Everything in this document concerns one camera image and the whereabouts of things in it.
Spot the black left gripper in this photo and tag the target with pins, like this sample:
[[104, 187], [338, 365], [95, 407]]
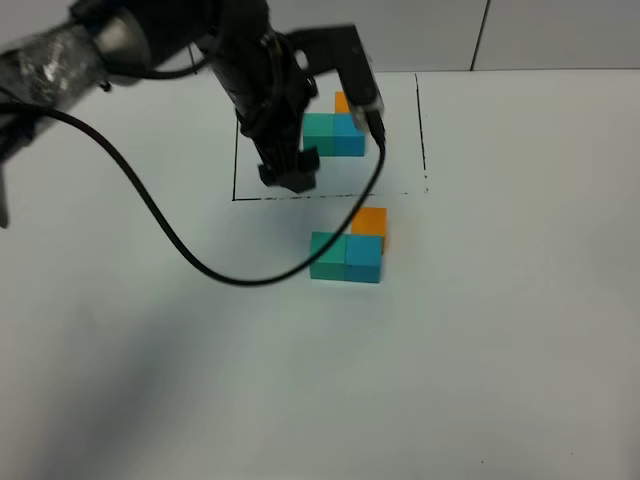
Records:
[[256, 68]]

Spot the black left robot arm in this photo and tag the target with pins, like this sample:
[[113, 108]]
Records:
[[124, 42]]

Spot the green template cube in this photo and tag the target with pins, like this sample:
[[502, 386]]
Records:
[[318, 132]]

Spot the blue template cube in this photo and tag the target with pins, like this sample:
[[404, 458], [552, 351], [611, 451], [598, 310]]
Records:
[[349, 141]]

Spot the orange template cube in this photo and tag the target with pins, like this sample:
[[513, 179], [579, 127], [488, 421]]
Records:
[[341, 103]]

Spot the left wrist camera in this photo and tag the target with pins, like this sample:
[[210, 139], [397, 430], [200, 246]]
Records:
[[339, 49]]

